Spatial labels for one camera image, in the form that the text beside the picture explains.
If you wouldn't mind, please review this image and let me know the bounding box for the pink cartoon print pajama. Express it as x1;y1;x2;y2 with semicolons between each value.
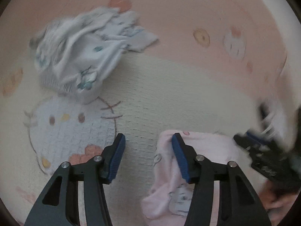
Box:
141;130;256;225

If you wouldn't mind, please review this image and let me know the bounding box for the folded white black clothes stack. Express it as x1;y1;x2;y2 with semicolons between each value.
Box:
259;99;291;152

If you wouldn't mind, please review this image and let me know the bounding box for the person right hand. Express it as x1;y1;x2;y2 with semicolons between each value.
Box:
259;181;299;220

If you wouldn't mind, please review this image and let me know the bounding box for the pink Hello Kitty sofa cover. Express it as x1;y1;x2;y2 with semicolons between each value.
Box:
1;0;300;225

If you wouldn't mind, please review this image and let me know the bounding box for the grey white print garment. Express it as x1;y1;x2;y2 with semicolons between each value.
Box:
29;7;158;104

